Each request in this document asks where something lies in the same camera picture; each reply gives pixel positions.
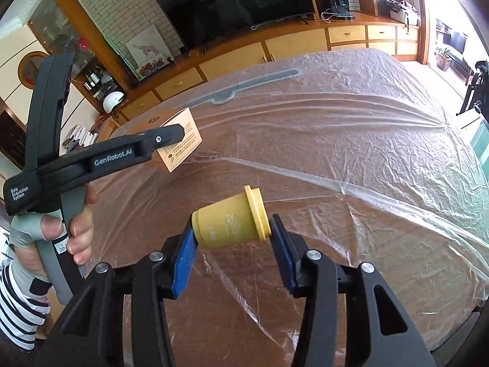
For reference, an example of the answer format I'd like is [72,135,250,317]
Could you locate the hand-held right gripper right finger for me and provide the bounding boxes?
[269,214,436,367]

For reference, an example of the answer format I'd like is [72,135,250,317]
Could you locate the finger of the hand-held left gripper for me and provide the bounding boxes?
[135,123,186,160]

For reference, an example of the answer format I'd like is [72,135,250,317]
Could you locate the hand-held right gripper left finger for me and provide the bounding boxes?
[36,220,199,367]

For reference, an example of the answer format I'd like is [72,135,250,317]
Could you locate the small cardboard box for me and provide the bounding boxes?
[157,108,202,172]

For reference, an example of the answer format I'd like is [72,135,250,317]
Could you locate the yellow plastic cup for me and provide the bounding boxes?
[191,185,273,249]

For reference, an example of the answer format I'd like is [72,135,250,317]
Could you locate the person's left hand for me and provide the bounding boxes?
[9,183,98,280]

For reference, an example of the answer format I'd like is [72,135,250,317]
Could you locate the stack of books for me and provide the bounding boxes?
[63,122,100,150]

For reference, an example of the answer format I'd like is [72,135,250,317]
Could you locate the white helmet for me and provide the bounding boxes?
[101,91,126,113]

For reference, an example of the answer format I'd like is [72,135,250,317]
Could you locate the row of bottles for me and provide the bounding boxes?
[82,67,111,92]

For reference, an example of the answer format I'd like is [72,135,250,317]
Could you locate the framed animal painting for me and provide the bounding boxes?
[125,24,176,81]

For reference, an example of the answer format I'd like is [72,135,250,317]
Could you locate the grey flat strip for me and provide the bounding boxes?
[187,68,300,106]

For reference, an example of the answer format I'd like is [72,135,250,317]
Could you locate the wooden sideboard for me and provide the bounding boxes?
[95,11,421,131]

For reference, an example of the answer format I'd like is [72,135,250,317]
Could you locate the wooden glass display cabinet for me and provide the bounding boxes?
[28,0,127,96]

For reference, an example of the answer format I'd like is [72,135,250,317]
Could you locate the black flat television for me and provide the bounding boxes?
[152,0,316,52]

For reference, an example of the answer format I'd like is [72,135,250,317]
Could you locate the black coffee machine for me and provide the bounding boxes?
[326,0,356,20]

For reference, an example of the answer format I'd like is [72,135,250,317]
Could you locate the potted plant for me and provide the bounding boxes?
[436,46,453,71]

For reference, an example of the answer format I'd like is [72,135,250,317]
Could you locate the white storage box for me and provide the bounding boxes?
[388,0,420,27]

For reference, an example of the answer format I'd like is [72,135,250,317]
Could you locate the black metal stand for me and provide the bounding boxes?
[454,59,489,117]

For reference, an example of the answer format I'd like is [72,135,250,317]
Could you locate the round wooden wall ornament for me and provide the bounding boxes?
[17,51,48,88]

